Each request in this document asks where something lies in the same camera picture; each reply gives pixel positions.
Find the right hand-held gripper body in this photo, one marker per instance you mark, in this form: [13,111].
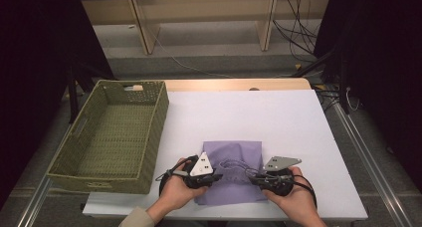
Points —
[280,162]

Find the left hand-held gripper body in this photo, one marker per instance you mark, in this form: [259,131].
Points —
[202,167]

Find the purple shorts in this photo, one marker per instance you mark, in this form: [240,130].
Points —
[232,150]

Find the green woven basket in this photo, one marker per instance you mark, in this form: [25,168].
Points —
[109,137]

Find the person's left hand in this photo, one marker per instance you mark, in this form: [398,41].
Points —
[179,193]

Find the person's right hand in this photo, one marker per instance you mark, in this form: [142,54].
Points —
[298,207]

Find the white table board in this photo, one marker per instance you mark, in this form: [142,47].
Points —
[249,114]

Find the yellow tape piece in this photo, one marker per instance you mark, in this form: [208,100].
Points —
[298,66]

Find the black curtain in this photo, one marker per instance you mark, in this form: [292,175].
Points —
[33,54]
[381,54]

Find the light wooden shelf unit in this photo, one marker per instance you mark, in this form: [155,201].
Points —
[205,8]

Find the aluminium rail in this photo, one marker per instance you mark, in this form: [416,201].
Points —
[33,205]
[371,164]

